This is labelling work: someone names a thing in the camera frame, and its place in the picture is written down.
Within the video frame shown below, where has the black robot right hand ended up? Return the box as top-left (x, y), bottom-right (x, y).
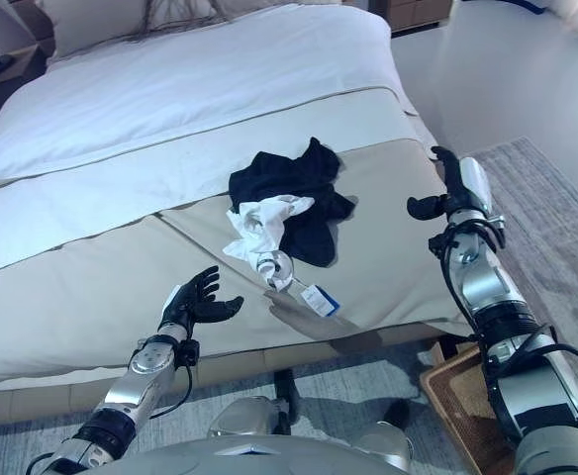
top-left (406, 145), bottom-right (494, 222)

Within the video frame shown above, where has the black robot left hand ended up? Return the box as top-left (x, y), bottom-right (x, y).
top-left (158, 265), bottom-right (245, 343)

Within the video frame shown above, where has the white garment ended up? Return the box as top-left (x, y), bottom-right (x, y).
top-left (222, 194), bottom-right (317, 294)

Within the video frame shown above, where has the white blue clothing tag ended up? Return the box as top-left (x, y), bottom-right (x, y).
top-left (297, 281), bottom-right (340, 318)

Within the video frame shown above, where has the black garment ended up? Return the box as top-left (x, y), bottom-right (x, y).
top-left (228, 137), bottom-right (357, 269)

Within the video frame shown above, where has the brown wicker basket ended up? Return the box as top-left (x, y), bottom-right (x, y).
top-left (419, 340), bottom-right (519, 475)

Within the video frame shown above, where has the bed with white duvet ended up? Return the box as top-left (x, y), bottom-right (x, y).
top-left (0, 0), bottom-right (423, 284)

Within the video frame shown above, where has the grey striped rug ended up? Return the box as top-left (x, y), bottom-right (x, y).
top-left (0, 137), bottom-right (578, 475)

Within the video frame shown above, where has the grey robot torso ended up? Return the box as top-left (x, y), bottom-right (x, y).
top-left (114, 433), bottom-right (415, 475)

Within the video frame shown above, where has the brown nightstand with drawers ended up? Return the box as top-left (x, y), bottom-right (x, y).
top-left (381, 0), bottom-right (455, 33)

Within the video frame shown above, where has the robot right leg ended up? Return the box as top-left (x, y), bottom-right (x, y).
top-left (356, 398), bottom-right (415, 472)

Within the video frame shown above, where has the dark bedside table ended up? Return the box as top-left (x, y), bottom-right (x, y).
top-left (0, 45), bottom-right (56, 105)

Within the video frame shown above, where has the grey patterned cushion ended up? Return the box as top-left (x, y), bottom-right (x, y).
top-left (138, 0), bottom-right (222, 32)

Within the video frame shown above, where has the plain beige pillow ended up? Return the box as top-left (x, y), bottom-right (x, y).
top-left (49, 0), bottom-right (146, 56)

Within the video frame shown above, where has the tan bed frame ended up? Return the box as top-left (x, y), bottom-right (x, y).
top-left (0, 335), bottom-right (444, 428)

